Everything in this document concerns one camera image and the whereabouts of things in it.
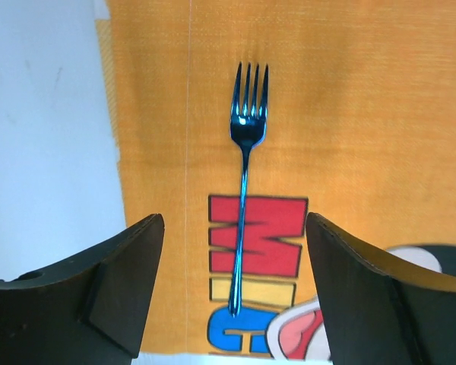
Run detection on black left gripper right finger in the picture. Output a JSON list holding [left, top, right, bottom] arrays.
[[306, 213, 456, 364]]

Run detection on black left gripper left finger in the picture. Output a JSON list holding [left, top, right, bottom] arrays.
[[0, 214, 164, 364]]

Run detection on orange Mickey Mouse placemat cloth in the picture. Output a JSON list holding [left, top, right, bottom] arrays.
[[95, 1, 456, 363]]

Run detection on blue metal fork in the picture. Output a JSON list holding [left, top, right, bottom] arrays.
[[228, 64, 269, 317]]

